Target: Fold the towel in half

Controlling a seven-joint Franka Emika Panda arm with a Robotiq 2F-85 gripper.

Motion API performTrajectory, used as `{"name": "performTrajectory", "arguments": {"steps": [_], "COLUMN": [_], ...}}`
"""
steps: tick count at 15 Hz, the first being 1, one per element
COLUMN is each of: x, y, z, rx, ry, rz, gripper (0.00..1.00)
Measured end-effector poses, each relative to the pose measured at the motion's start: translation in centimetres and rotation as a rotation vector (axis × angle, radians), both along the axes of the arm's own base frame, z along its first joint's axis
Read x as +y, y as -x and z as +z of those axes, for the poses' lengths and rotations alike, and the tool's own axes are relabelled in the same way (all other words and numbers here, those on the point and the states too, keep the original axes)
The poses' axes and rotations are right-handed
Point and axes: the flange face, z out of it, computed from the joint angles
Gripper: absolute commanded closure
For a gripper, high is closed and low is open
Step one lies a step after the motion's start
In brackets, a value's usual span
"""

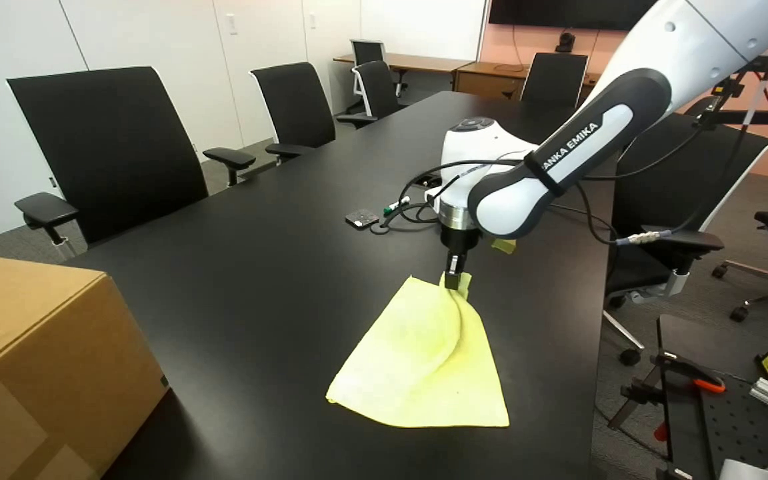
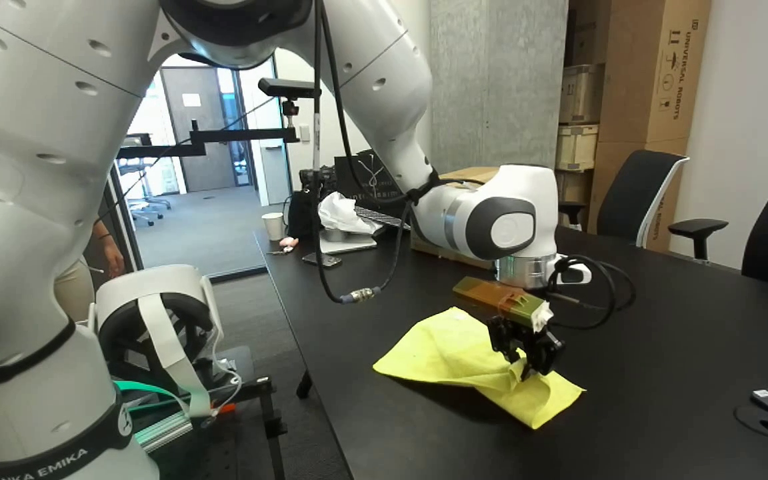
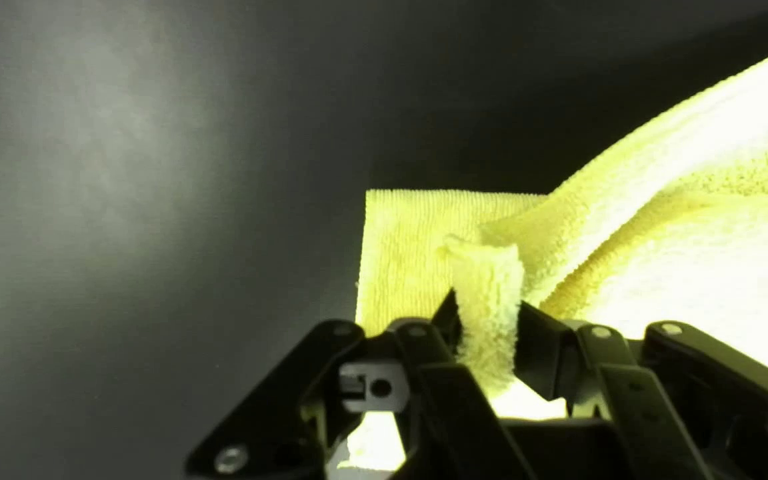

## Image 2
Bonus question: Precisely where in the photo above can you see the small cardboard box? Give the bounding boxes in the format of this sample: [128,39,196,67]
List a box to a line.
[554,122,600,174]
[556,62,604,125]

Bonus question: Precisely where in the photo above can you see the white paper cup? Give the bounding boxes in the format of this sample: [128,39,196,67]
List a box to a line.
[258,210,287,245]

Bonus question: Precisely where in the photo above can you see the green cable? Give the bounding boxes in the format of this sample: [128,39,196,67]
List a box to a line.
[112,377,246,449]

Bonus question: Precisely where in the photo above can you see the grey door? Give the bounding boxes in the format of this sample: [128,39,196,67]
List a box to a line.
[160,65,238,194]

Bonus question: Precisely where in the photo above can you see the tall cardboard box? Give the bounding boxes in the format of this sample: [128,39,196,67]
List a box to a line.
[566,0,714,257]

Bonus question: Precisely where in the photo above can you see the black bag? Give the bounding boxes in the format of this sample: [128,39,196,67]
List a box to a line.
[287,146,407,242]

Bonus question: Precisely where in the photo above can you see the black horizontal bar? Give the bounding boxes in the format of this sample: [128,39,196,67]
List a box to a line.
[114,118,300,162]

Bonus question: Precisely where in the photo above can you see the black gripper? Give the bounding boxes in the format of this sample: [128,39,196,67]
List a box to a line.
[486,311,568,377]

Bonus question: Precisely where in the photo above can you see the black camera cable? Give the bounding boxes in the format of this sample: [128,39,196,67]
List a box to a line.
[548,250,638,333]

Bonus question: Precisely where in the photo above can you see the white framed black chair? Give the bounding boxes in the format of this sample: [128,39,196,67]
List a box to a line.
[90,262,226,421]

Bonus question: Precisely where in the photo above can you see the yellow towel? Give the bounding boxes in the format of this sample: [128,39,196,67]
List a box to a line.
[371,305,586,433]

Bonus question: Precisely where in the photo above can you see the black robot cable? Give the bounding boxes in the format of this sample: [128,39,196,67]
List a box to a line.
[312,0,422,307]

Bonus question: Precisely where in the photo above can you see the black camera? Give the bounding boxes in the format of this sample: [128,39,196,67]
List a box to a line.
[256,74,323,118]

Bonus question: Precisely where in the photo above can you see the brown cardboard box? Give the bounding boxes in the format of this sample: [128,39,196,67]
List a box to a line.
[434,162,507,190]

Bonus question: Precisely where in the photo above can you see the white plastic bag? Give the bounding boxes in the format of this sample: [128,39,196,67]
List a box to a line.
[315,190,384,239]

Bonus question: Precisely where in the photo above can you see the black stand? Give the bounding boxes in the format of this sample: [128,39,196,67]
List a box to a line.
[222,370,315,480]

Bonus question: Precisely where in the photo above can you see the person forearm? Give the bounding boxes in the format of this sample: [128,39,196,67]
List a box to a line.
[86,217,128,283]

